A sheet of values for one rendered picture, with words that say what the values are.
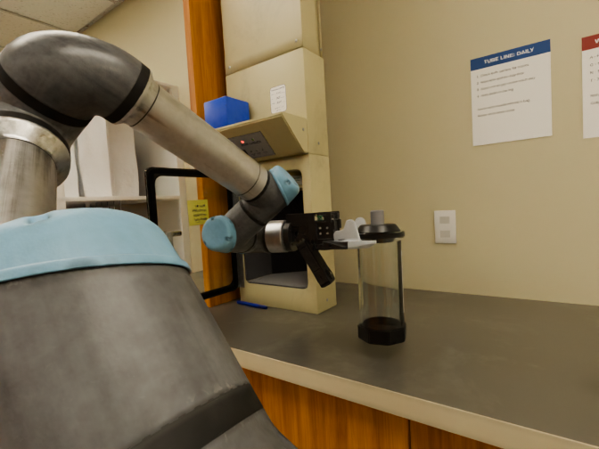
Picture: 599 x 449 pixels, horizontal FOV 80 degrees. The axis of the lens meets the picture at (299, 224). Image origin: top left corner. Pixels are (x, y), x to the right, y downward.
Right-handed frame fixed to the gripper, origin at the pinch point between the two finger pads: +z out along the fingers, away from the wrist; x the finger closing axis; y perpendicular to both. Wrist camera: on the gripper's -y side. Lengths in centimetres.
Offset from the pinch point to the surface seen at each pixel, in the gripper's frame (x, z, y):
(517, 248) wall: 52, 35, -9
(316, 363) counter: -8.5, -12.1, -23.4
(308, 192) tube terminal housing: 22.0, -22.3, 12.7
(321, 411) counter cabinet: -8.6, -11.7, -33.3
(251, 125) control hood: 14.0, -35.0, 32.4
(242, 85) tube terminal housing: 28, -45, 49
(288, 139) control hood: 16.4, -25.3, 27.6
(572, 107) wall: 48, 49, 32
